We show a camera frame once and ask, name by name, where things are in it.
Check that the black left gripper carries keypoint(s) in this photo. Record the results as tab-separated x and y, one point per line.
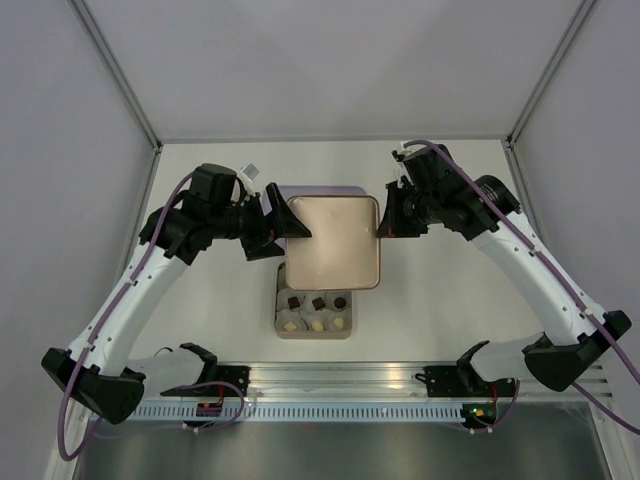
284	225

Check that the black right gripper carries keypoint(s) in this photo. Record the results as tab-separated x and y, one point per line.
393	225

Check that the beige tin lid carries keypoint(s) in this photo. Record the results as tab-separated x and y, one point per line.
343	251

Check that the dark square chocolate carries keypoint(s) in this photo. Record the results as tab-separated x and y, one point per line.
294	302
318	303

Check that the dark round chocolate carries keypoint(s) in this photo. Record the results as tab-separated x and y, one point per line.
340	303

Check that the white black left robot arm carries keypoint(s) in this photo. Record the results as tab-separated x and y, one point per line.
211	203

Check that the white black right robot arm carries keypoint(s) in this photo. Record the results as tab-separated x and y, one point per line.
576	330

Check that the lilac plastic tray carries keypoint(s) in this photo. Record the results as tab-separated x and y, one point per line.
289	191

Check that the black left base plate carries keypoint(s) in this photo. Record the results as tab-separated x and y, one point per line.
237	375

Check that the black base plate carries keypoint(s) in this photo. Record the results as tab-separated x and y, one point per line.
441	382
237	375

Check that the aluminium mounting rail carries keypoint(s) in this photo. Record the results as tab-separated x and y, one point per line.
381	381

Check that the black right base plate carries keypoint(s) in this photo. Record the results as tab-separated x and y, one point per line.
441	382

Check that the white slotted cable duct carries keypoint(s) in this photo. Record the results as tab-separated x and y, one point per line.
305	412

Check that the aluminium frame post right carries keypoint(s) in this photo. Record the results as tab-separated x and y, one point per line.
575	26

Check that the aluminium frame post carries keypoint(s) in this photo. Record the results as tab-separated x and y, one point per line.
86	18
575	26

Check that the aluminium frame post left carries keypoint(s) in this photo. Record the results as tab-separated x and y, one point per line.
86	18

